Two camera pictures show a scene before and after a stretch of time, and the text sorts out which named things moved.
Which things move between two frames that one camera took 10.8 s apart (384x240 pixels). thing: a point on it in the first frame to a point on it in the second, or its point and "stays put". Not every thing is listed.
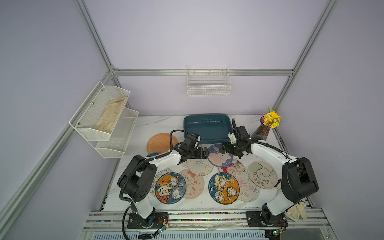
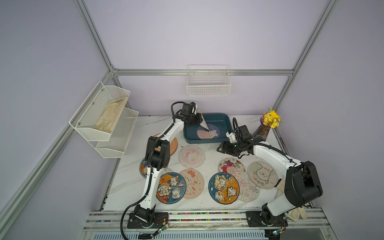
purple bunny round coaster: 217,158 to 204,134
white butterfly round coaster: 199,167 to 203,124
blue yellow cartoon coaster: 224,188 stays put
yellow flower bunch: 271,118 stays put
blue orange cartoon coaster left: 170,188 stays put
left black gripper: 204,154 to 199,119
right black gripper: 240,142 stays put
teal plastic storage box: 213,129 stays put
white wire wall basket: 208,80 stays put
